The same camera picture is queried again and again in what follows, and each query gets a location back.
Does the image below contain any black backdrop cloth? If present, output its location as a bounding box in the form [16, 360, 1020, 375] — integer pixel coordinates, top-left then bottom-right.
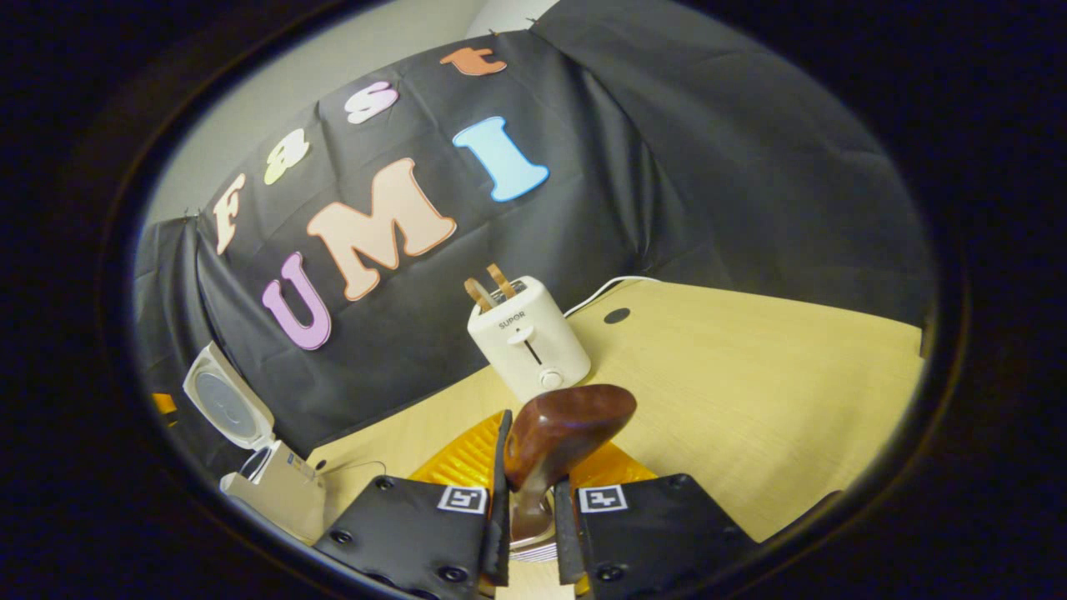
[133, 0, 939, 468]

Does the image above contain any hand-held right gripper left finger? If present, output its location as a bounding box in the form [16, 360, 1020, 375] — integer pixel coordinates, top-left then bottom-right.
[315, 408, 513, 600]

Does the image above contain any white toaster cable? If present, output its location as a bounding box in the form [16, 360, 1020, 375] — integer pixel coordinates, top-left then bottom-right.
[564, 276, 661, 318]

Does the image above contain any white toaster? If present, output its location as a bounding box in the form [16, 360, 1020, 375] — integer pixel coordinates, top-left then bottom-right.
[467, 276, 593, 404]

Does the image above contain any brown wooden spoon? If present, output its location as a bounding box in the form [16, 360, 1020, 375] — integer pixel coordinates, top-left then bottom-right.
[503, 384, 638, 551]

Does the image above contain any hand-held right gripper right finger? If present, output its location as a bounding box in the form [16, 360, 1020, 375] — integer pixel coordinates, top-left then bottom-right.
[554, 442, 759, 597]

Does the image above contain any white rice cooker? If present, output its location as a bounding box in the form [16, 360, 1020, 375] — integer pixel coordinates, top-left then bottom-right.
[183, 342, 328, 547]

